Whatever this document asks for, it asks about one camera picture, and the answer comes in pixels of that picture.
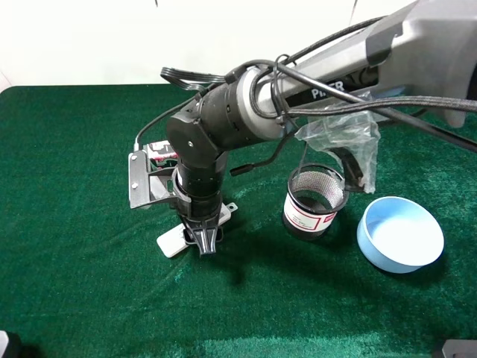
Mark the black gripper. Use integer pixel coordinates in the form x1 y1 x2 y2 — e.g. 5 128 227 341
174 186 224 255

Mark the white plastic case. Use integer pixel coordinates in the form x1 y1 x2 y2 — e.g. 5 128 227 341
157 202 238 258

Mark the black mesh pen cup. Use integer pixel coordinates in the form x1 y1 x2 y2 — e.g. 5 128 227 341
282 163 349 242

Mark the green felt table cloth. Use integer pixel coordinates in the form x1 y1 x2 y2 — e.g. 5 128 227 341
1 85 476 357

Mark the clear plastic wrap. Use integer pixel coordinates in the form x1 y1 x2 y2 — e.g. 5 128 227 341
295 111 381 194

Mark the light blue bowl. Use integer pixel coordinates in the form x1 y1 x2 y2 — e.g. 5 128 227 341
356 196 444 274

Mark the grey block bottom right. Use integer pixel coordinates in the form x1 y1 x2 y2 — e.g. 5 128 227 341
441 339 477 358

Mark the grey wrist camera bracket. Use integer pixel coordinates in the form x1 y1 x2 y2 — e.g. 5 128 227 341
128 150 177 209

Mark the black braided cable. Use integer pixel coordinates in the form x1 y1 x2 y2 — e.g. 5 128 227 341
133 16 477 176

